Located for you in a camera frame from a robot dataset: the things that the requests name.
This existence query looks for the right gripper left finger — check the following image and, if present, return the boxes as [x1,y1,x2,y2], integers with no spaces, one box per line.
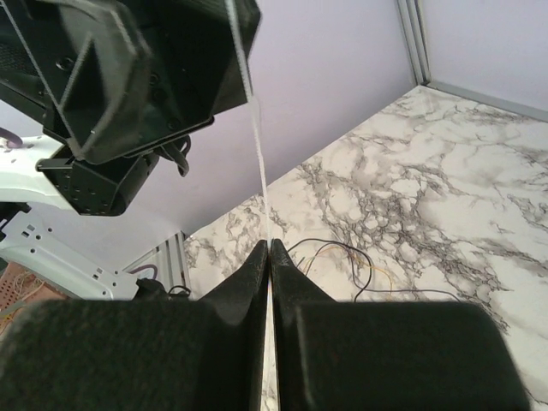
[1,241,269,410]

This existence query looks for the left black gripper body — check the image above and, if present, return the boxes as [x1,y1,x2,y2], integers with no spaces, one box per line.
[36,128,192,217]

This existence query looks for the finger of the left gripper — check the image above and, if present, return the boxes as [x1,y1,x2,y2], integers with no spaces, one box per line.
[115,1,246,146]
[3,1,152,163]

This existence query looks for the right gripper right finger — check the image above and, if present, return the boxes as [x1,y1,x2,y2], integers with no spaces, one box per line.
[271,240,530,410]

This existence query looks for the white plastic zip tie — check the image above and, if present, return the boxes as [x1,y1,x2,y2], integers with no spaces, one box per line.
[224,1,280,410]

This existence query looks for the yellow wire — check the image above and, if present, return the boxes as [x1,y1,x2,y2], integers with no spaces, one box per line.
[306,243,395,292]

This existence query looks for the dark brown wire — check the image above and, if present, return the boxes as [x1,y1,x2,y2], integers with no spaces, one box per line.
[286,238,459,303]

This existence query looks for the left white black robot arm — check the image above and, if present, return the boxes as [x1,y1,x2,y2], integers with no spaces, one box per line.
[1,1,261,300]

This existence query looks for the aluminium front rail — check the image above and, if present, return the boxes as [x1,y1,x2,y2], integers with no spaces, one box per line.
[123,231,191,297]

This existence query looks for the left aluminium frame post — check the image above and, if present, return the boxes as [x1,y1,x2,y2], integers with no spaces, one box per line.
[396,1,547,122]

